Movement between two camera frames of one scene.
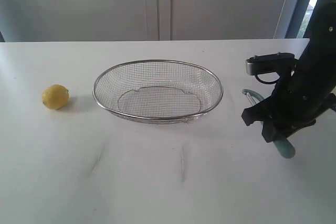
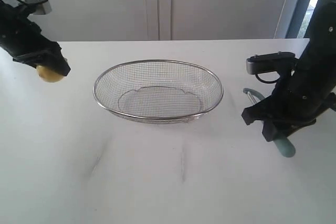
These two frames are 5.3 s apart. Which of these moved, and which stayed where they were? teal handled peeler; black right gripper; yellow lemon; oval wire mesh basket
Moved: yellow lemon
Stayed: black right gripper; oval wire mesh basket; teal handled peeler
